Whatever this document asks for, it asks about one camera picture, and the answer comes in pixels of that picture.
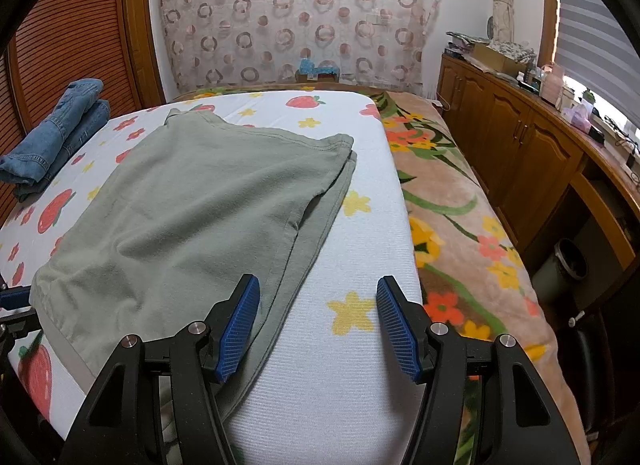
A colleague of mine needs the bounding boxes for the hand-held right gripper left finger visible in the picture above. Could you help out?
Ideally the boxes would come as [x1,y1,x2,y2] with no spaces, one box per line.
[57,273,262,465]

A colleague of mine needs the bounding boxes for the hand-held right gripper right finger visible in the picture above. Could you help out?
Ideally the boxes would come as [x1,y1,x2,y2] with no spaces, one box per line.
[376,275,583,465]

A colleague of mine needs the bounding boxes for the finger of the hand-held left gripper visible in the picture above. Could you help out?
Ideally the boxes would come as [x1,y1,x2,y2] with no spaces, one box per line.
[0,309,41,342]
[0,287,31,310]

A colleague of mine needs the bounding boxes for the grey-green pants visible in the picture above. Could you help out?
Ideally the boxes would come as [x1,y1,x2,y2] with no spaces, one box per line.
[30,107,358,426]

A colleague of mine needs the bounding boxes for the blue jeans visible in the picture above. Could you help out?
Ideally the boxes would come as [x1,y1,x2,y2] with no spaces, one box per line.
[0,77,111,203]

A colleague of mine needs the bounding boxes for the floral fleece blanket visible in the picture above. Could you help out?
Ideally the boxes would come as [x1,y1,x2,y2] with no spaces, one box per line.
[172,85,593,465]

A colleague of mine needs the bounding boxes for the white strawberry print sheet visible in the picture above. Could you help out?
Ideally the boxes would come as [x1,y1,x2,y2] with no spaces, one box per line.
[0,87,426,465]

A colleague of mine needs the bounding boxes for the dark trash bin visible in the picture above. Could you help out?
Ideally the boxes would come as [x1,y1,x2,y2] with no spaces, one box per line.
[530,237,591,306]

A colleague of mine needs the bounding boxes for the black chair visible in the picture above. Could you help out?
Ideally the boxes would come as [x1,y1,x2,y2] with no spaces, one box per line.
[567,312,631,446]

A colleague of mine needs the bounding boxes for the wooden sideboard cabinet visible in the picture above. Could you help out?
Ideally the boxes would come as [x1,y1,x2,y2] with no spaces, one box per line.
[436,52,640,286]

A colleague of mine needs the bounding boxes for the wooden louvered wardrobe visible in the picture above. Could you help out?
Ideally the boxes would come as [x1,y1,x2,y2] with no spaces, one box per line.
[0,0,166,226]

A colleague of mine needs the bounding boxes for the blue crumpled cloth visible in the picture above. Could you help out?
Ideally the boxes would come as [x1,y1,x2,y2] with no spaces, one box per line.
[298,59,338,76]

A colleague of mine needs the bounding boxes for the pink tissue box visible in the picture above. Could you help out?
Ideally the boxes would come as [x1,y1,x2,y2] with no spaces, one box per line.
[562,100,593,133]

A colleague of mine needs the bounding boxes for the open cardboard box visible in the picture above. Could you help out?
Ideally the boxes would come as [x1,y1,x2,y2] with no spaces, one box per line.
[472,42,528,76]

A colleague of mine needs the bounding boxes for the floral fabric pile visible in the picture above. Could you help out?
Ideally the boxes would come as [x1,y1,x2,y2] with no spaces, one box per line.
[445,30,536,58]

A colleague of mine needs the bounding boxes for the circle print sheer curtain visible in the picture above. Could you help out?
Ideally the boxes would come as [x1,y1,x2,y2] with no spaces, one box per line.
[157,0,443,90]

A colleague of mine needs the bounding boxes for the striped window blind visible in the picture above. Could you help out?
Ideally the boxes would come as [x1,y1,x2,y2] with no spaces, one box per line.
[555,0,640,110]

